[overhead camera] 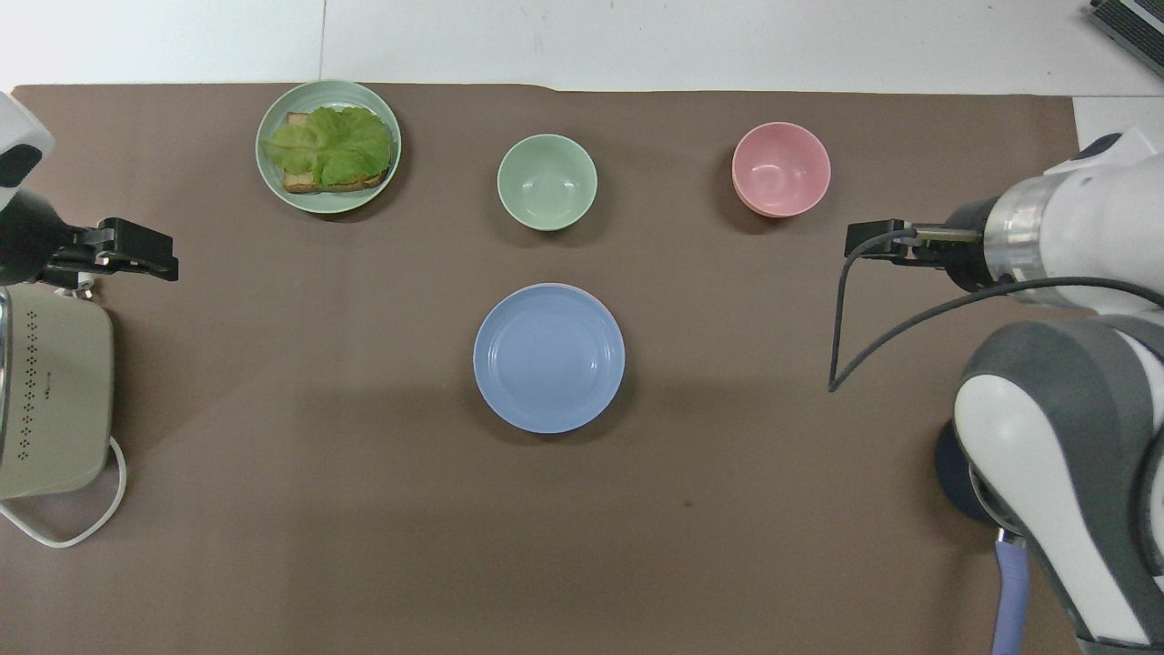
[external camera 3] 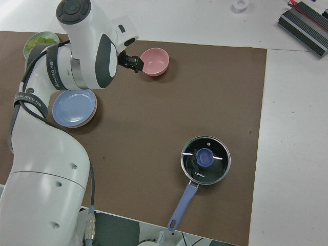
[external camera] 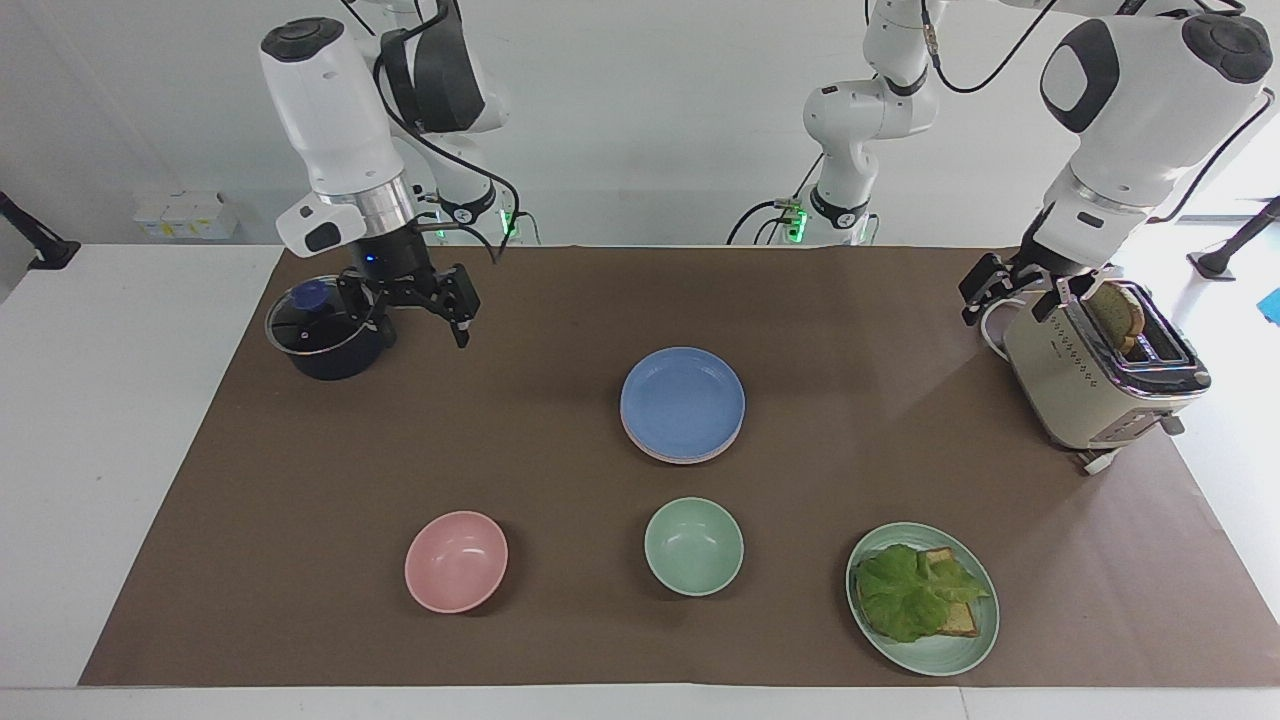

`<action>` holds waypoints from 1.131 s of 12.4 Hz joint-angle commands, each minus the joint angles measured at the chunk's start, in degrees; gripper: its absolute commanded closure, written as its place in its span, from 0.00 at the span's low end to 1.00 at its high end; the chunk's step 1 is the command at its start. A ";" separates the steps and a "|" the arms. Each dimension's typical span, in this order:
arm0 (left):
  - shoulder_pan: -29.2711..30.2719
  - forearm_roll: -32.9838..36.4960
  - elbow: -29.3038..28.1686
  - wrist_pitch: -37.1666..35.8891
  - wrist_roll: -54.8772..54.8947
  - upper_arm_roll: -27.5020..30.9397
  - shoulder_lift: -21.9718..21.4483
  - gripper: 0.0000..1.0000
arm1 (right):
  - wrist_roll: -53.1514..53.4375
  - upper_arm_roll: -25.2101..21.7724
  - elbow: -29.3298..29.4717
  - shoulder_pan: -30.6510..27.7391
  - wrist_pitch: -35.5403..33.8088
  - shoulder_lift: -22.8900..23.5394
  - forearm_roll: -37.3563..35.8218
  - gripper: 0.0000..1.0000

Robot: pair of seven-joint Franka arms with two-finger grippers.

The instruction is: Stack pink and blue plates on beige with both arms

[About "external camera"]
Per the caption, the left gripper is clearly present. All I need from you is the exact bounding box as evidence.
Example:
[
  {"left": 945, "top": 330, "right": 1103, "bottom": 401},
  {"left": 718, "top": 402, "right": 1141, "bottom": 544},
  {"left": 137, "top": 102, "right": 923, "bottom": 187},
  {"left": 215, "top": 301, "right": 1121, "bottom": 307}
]
[{"left": 958, "top": 204, "right": 1117, "bottom": 327}]

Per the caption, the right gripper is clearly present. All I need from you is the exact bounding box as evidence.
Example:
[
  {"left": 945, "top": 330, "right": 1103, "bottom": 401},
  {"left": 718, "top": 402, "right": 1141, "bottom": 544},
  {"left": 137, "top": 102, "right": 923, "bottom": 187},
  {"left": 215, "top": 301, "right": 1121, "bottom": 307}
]
[{"left": 336, "top": 228, "right": 483, "bottom": 350}]

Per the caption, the dark blue pot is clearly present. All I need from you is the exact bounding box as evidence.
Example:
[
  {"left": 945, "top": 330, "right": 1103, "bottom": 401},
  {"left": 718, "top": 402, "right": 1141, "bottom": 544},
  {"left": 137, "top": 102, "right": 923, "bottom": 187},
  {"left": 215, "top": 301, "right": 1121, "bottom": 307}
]
[{"left": 266, "top": 276, "right": 397, "bottom": 382}]

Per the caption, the bread slice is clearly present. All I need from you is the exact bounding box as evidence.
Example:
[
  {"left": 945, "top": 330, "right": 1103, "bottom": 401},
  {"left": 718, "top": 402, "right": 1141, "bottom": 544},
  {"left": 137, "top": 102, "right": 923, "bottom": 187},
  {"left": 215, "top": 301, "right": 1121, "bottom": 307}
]
[
  {"left": 1088, "top": 283, "right": 1147, "bottom": 353},
  {"left": 920, "top": 546, "right": 983, "bottom": 638}
]

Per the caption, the glass pot lid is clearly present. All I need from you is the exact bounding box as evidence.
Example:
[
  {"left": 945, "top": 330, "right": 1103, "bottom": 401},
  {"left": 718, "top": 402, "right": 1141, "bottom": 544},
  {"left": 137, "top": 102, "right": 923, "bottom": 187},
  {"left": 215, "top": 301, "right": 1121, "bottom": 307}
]
[{"left": 266, "top": 276, "right": 373, "bottom": 356}]

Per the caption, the beige toaster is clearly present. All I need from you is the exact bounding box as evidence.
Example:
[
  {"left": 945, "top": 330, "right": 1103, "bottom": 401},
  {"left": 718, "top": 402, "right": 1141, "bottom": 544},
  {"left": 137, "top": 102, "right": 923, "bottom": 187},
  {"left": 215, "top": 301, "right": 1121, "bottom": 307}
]
[{"left": 1002, "top": 280, "right": 1213, "bottom": 477}]

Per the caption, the black stand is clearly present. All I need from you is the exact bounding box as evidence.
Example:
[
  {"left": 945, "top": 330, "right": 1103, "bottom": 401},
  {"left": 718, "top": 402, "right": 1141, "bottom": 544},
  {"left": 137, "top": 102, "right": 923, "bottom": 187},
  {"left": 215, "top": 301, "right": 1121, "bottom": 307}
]
[
  {"left": 0, "top": 190, "right": 82, "bottom": 272},
  {"left": 1186, "top": 195, "right": 1280, "bottom": 282}
]

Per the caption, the pink bowl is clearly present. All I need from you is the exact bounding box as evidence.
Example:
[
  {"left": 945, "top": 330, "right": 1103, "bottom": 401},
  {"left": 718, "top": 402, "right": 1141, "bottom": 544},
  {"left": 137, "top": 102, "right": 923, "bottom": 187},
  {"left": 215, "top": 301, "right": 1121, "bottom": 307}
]
[{"left": 404, "top": 511, "right": 510, "bottom": 614}]

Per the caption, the blue plate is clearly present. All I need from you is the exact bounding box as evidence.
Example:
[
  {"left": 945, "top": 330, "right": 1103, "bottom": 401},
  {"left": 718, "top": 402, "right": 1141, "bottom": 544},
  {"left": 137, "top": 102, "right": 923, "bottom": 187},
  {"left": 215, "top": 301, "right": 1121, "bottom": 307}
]
[{"left": 620, "top": 347, "right": 747, "bottom": 453}]

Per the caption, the pink plate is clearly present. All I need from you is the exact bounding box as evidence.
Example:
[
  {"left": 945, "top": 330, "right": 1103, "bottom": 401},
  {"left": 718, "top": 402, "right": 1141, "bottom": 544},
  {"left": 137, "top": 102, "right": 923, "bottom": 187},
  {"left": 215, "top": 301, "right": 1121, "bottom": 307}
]
[{"left": 621, "top": 408, "right": 746, "bottom": 461}]

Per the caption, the green lettuce leaf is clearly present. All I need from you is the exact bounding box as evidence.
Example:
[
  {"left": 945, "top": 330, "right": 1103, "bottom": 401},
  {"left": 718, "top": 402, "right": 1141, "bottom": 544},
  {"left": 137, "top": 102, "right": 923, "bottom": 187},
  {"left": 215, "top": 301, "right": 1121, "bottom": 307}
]
[{"left": 855, "top": 543, "right": 991, "bottom": 644}]

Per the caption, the green bowl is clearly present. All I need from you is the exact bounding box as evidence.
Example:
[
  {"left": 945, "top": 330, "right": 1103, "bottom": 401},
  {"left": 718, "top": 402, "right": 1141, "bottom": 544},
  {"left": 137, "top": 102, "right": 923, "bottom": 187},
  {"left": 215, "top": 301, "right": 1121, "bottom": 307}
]
[{"left": 643, "top": 497, "right": 746, "bottom": 598}]

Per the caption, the green plate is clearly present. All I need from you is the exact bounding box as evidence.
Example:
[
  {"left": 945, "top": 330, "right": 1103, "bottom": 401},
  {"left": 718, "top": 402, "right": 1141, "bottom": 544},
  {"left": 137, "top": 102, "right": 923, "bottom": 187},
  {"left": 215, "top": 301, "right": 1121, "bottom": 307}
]
[{"left": 846, "top": 522, "right": 1001, "bottom": 678}]

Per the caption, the white toaster cable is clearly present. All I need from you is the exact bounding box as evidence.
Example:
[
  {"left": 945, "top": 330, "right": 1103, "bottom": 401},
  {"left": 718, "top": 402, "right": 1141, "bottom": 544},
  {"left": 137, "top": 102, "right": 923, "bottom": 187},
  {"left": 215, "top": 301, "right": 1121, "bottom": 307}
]
[{"left": 979, "top": 296, "right": 1027, "bottom": 363}]

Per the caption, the black cable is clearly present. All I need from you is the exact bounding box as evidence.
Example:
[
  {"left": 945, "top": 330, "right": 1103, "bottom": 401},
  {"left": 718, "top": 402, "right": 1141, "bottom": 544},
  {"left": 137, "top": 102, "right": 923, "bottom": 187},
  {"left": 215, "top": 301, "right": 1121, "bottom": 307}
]
[
  {"left": 1148, "top": 88, "right": 1277, "bottom": 225},
  {"left": 372, "top": 0, "right": 524, "bottom": 267},
  {"left": 920, "top": 0, "right": 1061, "bottom": 97},
  {"left": 726, "top": 198, "right": 803, "bottom": 247}
]

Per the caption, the white wall box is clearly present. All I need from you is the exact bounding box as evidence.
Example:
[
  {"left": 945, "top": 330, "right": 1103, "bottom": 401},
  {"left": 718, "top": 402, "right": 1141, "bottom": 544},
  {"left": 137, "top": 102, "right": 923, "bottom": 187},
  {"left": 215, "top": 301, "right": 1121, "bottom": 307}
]
[{"left": 133, "top": 190, "right": 240, "bottom": 242}]

